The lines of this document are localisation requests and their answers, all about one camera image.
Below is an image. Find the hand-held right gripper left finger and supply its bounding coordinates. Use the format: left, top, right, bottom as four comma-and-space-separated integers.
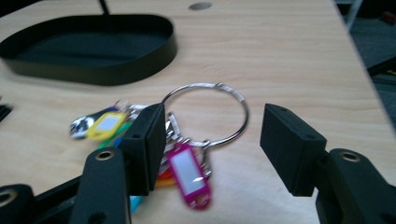
69, 102, 166, 224

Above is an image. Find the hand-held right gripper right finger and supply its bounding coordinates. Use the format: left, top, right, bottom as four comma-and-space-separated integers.
259, 103, 396, 224

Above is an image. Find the key ring with coloured tags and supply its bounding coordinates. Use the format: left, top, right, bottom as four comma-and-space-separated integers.
68, 81, 250, 211

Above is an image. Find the black key rack with tray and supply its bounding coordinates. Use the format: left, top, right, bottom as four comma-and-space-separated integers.
0, 0, 178, 87

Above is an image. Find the black metal stand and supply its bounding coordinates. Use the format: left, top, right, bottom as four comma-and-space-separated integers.
367, 57, 396, 77

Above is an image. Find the black ridged object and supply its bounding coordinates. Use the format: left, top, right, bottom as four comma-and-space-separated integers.
0, 104, 14, 123

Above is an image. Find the white-legged desk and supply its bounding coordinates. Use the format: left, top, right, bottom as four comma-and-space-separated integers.
344, 0, 364, 31

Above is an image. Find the grey round table grommet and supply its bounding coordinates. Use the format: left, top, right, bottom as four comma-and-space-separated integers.
188, 1, 214, 11

